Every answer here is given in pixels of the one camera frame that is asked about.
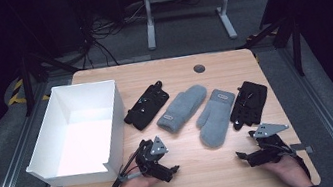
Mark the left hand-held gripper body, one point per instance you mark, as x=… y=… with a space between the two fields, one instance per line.
x=151 y=160

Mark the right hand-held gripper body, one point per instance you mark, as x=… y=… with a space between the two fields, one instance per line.
x=269 y=144

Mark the grey knit mitten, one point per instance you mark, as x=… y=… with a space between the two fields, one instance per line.
x=182 y=108
x=215 y=117

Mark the black glove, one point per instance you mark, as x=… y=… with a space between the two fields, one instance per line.
x=250 y=102
x=145 y=108

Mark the white box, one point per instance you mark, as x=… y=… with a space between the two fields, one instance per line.
x=81 y=140

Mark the person's right hand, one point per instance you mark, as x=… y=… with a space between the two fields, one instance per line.
x=284 y=171

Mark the black metal stand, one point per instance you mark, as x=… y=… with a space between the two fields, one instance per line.
x=27 y=85
x=294 y=42

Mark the yellow black hazard tape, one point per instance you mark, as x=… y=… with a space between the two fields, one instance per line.
x=16 y=95

